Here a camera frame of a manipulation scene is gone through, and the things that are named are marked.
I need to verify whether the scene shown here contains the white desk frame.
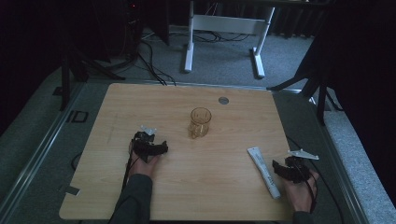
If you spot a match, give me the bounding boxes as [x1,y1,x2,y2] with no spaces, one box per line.
[182,0,276,79]

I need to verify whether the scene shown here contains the grey tape piece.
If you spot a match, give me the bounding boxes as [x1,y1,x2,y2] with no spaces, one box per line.
[63,185,81,197]

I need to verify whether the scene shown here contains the white toothpaste tube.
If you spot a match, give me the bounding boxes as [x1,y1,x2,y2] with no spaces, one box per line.
[247,146,282,201]

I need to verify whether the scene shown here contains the person's left hand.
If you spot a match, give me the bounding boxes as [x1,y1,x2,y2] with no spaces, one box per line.
[128,141,162,179]

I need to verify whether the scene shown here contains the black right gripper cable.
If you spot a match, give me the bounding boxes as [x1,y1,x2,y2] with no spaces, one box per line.
[285,135,347,224]

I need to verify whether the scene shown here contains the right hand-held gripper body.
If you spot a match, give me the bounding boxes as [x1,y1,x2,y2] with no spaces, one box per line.
[284,148,320,185]

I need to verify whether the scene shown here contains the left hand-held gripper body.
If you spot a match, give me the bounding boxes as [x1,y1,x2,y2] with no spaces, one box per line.
[132,124,161,163]

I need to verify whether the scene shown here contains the black stand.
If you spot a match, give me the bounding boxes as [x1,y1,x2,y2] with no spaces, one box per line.
[266,40,344,127]
[58,43,127,112]

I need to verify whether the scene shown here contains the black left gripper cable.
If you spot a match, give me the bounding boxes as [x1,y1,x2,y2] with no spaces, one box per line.
[121,154,135,191]

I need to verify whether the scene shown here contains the person's right hand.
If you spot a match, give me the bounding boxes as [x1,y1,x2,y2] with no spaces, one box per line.
[281,169,320,215]

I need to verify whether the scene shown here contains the metal floor rail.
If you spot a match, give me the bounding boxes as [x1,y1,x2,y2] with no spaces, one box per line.
[0,82,87,216]

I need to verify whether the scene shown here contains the black computer tower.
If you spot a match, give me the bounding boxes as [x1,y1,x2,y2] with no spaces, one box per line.
[122,0,145,62]

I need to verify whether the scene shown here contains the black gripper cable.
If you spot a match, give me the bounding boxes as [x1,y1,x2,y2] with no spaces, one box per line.
[121,154,135,191]
[285,135,347,224]

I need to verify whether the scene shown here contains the black floor cables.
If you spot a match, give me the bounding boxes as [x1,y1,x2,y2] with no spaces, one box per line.
[136,29,251,87]

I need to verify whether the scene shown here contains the clear glass mug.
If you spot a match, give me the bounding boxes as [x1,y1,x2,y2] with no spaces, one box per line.
[187,106,213,140]

